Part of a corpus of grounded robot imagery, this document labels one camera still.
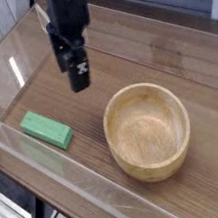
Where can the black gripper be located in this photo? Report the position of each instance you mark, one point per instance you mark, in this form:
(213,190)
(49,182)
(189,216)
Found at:
(68,20)

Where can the green rectangular block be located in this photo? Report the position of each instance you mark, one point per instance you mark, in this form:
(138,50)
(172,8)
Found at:
(47,129)

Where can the brown wooden bowl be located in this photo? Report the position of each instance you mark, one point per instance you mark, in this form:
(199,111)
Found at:
(147,130)

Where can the clear acrylic tray walls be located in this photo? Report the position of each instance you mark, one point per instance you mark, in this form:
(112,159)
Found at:
(84,180)

